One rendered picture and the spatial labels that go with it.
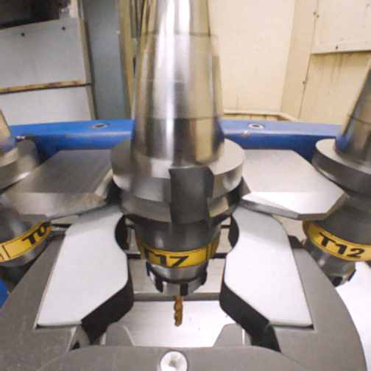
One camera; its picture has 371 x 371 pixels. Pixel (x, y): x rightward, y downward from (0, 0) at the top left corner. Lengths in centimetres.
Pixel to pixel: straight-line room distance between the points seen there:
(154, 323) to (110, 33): 72
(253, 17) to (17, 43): 89
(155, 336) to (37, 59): 75
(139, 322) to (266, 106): 102
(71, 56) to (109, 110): 19
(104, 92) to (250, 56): 67
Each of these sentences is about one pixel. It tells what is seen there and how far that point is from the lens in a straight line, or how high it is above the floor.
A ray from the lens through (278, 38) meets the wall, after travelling 115.
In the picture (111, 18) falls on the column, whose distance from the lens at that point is 74.
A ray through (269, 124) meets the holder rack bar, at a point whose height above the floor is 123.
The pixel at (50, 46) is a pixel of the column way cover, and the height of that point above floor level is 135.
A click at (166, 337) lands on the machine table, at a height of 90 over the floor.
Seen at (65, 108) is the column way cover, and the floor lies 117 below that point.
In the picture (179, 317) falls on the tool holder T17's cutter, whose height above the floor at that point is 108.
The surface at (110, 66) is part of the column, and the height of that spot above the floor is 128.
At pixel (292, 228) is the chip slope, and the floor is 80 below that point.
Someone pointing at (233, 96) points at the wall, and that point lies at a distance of 108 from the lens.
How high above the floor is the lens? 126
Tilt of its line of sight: 30 degrees down
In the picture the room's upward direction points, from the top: 1 degrees clockwise
